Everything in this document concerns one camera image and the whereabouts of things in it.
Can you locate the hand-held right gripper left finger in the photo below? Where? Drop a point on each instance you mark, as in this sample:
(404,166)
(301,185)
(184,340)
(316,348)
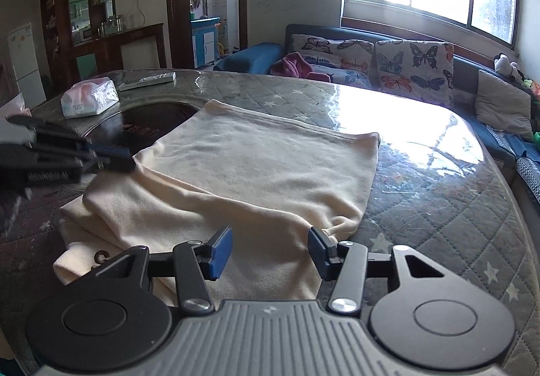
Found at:
(221,253)

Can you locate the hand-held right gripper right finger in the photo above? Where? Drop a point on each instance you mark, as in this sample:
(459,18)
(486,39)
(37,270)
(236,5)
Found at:
(318,254)

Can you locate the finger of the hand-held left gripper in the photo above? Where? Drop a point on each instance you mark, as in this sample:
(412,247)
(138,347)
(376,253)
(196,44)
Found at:
(110,151)
(117,165)

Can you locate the cream cloth garment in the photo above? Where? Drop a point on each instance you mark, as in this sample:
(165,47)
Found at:
(253,173)

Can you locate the pink white tissue pack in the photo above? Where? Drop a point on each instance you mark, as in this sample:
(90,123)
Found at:
(88,98)

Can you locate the white paper sheet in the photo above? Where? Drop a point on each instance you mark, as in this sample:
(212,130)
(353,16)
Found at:
(12,112)

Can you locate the white remote control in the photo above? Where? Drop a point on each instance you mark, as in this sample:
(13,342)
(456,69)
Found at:
(147,81)

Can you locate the white refrigerator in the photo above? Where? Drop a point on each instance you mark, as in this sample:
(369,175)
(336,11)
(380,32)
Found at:
(26,64)

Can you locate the dark wooden sideboard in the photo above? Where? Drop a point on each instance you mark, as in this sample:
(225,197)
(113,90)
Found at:
(135,43)

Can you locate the metal pot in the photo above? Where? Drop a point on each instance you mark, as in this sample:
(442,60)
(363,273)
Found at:
(114,24)

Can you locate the grey quilted star table cover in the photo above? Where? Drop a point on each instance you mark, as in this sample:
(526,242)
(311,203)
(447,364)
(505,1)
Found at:
(443,211)

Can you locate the dark wooden shelf cabinet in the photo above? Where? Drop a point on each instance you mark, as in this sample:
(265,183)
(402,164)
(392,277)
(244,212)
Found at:
(59,22)

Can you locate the blue kitchen cabinet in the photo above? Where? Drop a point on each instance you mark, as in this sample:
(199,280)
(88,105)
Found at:
(204,41)

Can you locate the magenta garment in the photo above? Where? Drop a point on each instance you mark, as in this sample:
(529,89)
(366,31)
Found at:
(295,66)

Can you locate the butterfly print cushion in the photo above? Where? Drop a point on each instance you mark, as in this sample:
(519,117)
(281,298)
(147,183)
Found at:
(415,68)
(333,53)

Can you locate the patterned grey blanket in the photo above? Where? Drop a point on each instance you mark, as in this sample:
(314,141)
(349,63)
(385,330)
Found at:
(529,178)

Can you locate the plain grey cushion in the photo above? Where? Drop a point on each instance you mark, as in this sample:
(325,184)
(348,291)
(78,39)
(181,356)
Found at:
(502,104)

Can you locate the panda plush toy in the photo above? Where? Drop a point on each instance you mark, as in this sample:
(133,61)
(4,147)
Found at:
(506,66)

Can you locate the dark wooden door frame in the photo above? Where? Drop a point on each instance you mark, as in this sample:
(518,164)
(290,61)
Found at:
(175,1)

